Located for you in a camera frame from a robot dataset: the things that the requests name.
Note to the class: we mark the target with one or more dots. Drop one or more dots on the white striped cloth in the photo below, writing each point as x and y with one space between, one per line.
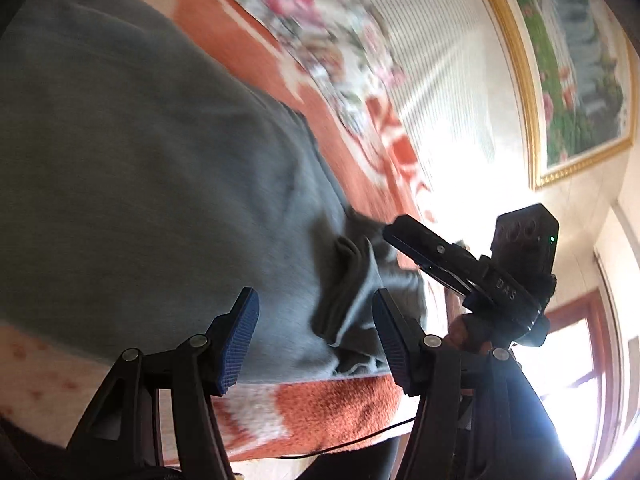
440 60

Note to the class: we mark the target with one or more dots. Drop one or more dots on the wooden window frame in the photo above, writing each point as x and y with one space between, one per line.
575 320

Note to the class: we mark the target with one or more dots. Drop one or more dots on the person's right hand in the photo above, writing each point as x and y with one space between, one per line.
459 334

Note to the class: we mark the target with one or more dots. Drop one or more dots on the floral pillow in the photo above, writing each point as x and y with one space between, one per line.
310 25

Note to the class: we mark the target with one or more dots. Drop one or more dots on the grey fleece pants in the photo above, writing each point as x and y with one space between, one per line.
150 185

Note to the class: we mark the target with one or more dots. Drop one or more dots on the orange and white blanket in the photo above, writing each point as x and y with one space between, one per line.
340 405

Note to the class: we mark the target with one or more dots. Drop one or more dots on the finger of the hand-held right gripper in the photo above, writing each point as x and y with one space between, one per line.
430 237
430 265

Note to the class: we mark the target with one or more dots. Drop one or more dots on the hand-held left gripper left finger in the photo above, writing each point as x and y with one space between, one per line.
237 345

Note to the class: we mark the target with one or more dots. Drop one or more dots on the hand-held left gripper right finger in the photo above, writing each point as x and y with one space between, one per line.
392 345

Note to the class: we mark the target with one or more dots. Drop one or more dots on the gold framed painting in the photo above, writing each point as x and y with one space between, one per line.
565 60

